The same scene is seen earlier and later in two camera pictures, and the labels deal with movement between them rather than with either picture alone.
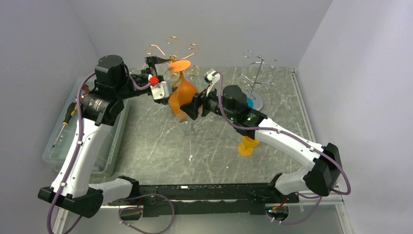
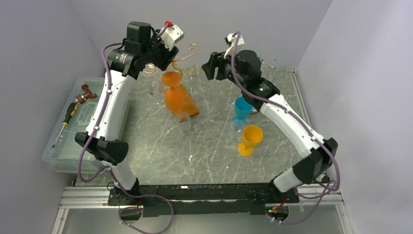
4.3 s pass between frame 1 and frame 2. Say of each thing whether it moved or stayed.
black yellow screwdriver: stayed
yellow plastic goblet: stayed
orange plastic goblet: moved
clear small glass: stayed
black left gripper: moved
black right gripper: moved
